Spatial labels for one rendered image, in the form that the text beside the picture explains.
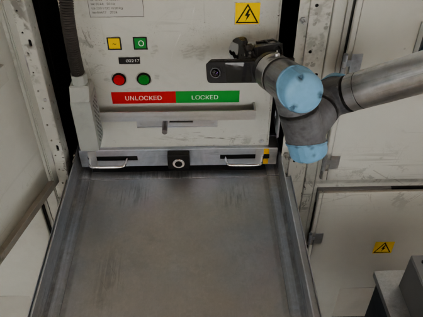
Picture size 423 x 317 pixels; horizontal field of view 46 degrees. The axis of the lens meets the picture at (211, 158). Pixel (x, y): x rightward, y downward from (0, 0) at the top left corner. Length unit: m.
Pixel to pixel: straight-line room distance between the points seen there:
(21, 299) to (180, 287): 0.86
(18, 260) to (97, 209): 0.45
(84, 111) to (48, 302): 0.43
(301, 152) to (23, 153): 0.70
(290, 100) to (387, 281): 0.63
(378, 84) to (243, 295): 0.53
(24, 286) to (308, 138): 1.18
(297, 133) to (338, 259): 0.82
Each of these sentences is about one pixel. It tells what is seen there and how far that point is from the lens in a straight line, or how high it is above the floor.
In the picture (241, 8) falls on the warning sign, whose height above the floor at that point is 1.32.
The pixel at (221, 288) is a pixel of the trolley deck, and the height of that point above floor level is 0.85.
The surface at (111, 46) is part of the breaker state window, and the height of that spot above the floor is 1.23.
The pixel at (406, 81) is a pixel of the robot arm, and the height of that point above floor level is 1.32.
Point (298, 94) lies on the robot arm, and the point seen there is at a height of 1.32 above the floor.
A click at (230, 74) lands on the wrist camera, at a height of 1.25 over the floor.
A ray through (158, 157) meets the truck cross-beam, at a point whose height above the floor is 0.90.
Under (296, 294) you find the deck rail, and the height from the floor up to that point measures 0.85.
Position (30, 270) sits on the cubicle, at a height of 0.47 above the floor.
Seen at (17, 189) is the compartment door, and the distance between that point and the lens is 1.32.
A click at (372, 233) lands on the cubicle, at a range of 1.62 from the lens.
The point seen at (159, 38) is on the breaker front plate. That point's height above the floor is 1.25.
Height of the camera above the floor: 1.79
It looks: 41 degrees down
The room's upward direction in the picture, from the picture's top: straight up
